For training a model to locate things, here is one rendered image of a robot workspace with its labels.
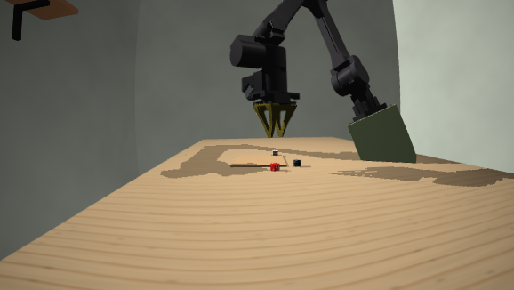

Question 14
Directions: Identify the tan flat mat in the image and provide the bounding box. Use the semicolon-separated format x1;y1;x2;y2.
230;156;287;167

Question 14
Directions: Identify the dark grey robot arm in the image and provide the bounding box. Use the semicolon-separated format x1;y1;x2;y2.
230;0;387;122

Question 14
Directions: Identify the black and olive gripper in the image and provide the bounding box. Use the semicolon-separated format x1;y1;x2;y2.
249;68;300;138

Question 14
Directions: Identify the red die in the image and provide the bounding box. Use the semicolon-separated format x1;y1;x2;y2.
270;163;280;171

